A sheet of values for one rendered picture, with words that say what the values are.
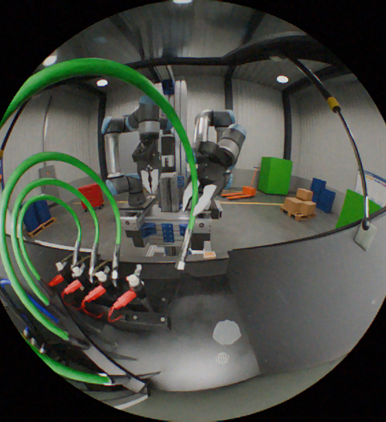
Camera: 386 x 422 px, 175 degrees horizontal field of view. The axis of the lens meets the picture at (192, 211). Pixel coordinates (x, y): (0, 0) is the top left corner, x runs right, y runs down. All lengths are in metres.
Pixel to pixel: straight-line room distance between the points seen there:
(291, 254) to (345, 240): 0.12
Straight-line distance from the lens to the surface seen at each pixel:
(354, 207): 3.15
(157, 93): 0.16
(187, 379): 0.52
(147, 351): 0.53
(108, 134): 0.89
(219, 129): 0.82
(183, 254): 0.27
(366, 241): 0.21
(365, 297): 0.23
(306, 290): 0.27
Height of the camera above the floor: 1.34
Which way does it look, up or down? 24 degrees down
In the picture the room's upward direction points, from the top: straight up
